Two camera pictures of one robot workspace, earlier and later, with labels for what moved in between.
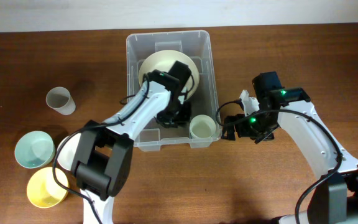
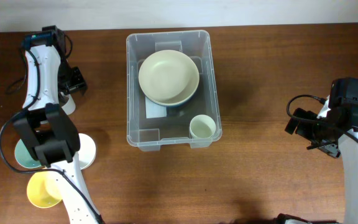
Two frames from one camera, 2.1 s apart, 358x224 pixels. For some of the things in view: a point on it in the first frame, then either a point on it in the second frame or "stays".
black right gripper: x=243 y=132 to x=302 y=129
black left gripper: x=184 y=119 to x=80 y=83
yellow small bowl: x=42 y=190 stays
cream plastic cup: x=202 y=127 stays
